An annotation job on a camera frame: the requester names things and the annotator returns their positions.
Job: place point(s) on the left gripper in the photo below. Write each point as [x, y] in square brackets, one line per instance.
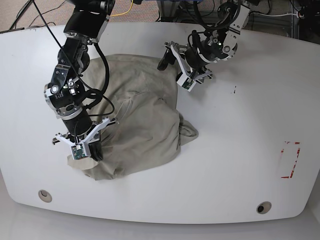
[189, 61]

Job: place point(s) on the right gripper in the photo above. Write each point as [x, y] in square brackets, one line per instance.
[84, 135]

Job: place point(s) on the beige t-shirt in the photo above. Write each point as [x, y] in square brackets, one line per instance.
[149, 131]

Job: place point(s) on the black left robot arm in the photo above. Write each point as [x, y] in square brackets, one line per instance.
[216, 42]

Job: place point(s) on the left table grommet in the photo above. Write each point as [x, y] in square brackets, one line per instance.
[45, 196]

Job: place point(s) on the table grommet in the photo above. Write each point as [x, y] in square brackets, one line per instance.
[45, 196]
[263, 207]

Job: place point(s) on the red tape marking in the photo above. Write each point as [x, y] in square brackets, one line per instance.
[289, 156]

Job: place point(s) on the right table grommet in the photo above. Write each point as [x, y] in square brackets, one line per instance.
[263, 207]

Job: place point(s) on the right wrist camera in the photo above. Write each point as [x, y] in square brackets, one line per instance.
[80, 151]

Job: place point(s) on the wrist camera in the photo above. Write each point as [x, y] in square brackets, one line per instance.
[80, 151]
[185, 82]

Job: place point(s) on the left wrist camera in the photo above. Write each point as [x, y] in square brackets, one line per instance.
[185, 82]

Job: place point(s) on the aluminium table leg frame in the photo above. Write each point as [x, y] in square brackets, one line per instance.
[172, 11]

